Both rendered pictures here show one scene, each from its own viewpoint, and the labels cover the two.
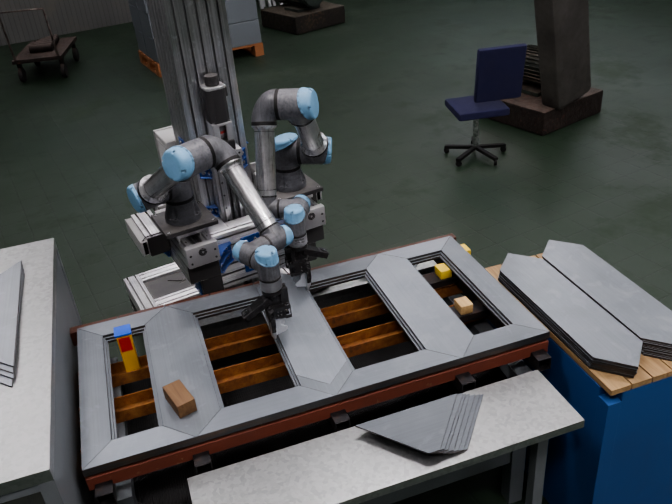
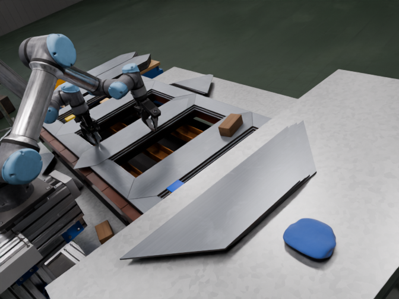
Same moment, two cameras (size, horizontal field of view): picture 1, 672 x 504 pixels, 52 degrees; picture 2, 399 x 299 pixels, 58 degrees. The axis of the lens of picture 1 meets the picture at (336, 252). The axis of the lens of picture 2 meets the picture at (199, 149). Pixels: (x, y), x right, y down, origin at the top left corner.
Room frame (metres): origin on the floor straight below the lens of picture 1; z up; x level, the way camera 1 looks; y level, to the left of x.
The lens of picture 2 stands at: (2.18, 1.87, 1.75)
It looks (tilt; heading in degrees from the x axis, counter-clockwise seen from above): 34 degrees down; 256
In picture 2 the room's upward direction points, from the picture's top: 17 degrees counter-clockwise
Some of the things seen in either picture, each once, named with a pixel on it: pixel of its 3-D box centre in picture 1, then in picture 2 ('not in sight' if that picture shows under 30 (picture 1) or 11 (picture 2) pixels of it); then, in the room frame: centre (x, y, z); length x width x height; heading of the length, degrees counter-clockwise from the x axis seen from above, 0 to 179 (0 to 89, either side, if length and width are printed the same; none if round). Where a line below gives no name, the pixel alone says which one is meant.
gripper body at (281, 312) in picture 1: (275, 302); (143, 104); (1.99, 0.22, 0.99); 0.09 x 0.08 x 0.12; 106
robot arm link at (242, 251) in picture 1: (252, 252); (118, 87); (2.07, 0.29, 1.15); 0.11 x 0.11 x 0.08; 43
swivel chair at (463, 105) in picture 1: (478, 102); not in sight; (5.28, -1.23, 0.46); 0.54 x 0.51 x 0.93; 26
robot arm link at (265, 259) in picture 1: (267, 263); (132, 76); (1.99, 0.23, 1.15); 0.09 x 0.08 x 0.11; 43
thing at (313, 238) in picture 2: not in sight; (310, 236); (1.88, 1.39, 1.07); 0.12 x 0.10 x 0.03; 113
